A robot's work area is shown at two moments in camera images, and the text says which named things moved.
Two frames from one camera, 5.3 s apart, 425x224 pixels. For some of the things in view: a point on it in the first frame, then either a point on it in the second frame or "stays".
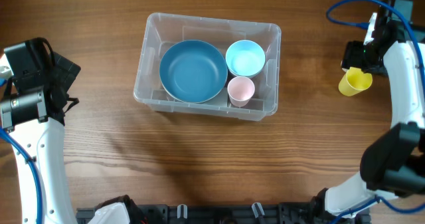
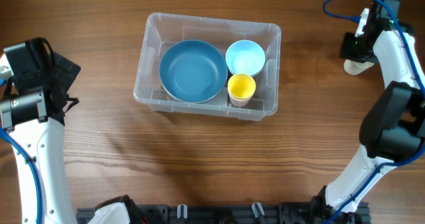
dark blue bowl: [193, 71] stays
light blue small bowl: [245, 58] stays
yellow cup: [354, 82] → [241, 86]
